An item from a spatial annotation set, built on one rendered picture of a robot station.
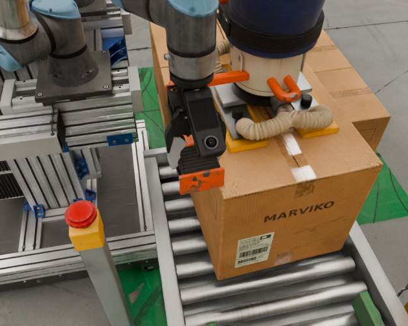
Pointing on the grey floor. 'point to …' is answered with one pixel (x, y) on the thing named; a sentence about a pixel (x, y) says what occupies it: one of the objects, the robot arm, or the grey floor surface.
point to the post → (102, 271)
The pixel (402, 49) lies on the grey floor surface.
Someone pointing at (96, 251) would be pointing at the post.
